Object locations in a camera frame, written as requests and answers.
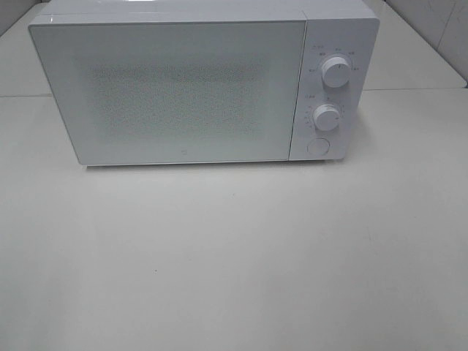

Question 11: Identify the round door release button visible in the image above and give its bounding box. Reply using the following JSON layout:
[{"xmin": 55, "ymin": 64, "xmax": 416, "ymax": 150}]
[{"xmin": 307, "ymin": 137, "xmax": 330, "ymax": 156}]

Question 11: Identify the white control knob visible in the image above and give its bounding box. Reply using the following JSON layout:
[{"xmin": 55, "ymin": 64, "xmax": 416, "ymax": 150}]
[
  {"xmin": 320, "ymin": 54, "xmax": 352, "ymax": 88},
  {"xmin": 312, "ymin": 104, "xmax": 341, "ymax": 132}
]

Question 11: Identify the white microwave door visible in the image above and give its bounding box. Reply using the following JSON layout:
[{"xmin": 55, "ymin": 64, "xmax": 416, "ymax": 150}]
[{"xmin": 29, "ymin": 21, "xmax": 306, "ymax": 166}]

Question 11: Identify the white microwave oven body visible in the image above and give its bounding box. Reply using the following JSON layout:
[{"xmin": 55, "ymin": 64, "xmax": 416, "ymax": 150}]
[{"xmin": 29, "ymin": 1, "xmax": 380, "ymax": 162}]

